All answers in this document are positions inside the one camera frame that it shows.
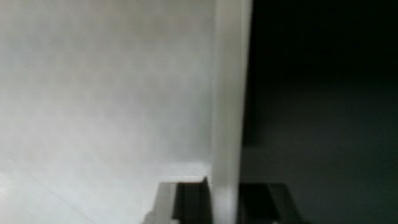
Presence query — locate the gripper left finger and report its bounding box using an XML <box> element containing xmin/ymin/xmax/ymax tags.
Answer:
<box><xmin>141</xmin><ymin>177</ymin><xmax>213</xmax><ymax>224</ymax></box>

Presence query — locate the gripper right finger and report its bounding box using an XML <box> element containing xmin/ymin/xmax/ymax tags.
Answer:
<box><xmin>238</xmin><ymin>183</ymin><xmax>309</xmax><ymax>224</ymax></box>

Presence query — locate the white desk tabletop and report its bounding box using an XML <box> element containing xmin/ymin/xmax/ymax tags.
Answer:
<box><xmin>0</xmin><ymin>0</ymin><xmax>253</xmax><ymax>224</ymax></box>

